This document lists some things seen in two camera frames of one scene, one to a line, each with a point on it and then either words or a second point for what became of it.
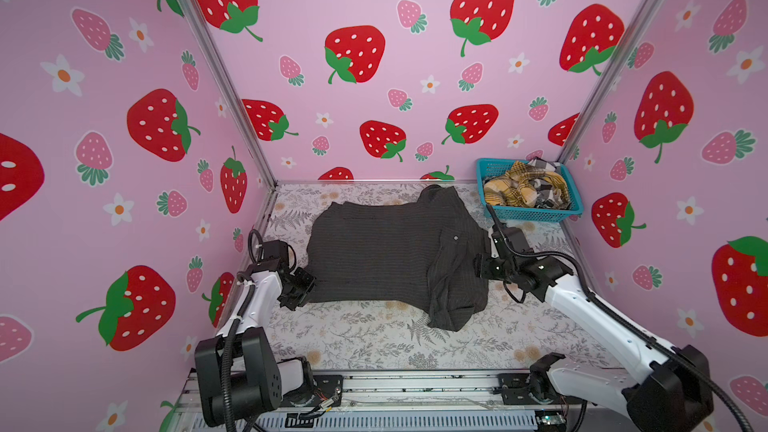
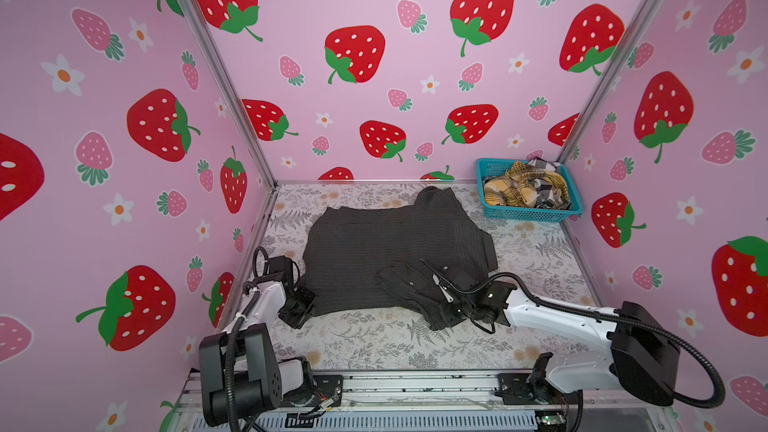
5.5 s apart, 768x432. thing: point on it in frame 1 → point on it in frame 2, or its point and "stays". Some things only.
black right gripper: x=479 y=262 → x=448 y=318
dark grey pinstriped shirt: x=421 y=254 stays
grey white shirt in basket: x=545 y=193 stays
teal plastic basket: x=487 y=167 stays
